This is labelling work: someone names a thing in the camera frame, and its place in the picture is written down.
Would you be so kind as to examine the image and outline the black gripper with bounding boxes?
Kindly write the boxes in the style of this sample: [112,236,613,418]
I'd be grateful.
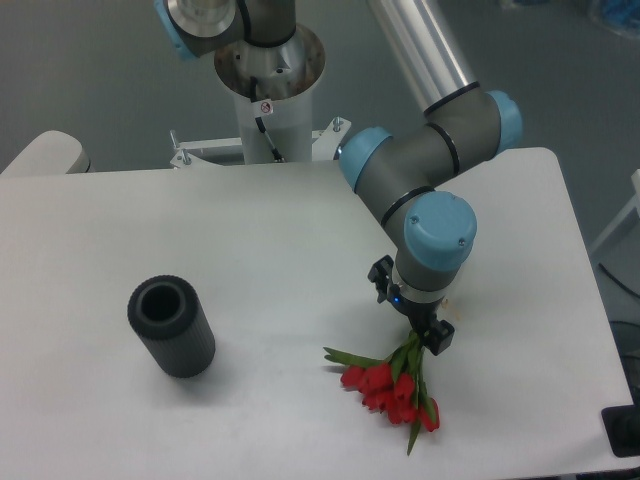
[367,255,455,356]

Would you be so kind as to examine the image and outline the red tulip bouquet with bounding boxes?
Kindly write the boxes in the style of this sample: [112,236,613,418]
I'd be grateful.
[324,332,441,455]

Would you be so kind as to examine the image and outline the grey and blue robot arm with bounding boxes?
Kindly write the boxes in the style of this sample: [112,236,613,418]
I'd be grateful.
[154,1,523,354]

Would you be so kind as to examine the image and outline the black object at table edge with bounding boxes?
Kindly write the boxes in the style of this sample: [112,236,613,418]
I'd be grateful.
[601,405,639,458]

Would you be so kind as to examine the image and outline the dark grey ribbed vase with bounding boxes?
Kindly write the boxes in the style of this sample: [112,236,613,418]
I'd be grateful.
[127,275,216,378]

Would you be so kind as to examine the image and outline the blue items in clear bag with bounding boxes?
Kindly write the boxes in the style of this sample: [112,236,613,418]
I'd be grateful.
[586,0,639,40]

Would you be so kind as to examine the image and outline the white rounded chair part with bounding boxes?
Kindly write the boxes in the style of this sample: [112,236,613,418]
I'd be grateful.
[1,130,93,179]

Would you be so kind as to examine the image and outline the white metal base frame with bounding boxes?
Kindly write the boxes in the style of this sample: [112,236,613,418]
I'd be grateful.
[169,116,352,169]

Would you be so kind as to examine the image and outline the black cable on floor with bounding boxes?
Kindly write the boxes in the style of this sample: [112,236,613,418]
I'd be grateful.
[598,263,640,296]

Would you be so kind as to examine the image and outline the black cable on pedestal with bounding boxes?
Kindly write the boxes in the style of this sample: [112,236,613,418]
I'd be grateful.
[248,74,284,164]

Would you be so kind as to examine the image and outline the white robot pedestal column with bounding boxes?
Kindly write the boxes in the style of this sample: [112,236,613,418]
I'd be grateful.
[214,24,326,164]

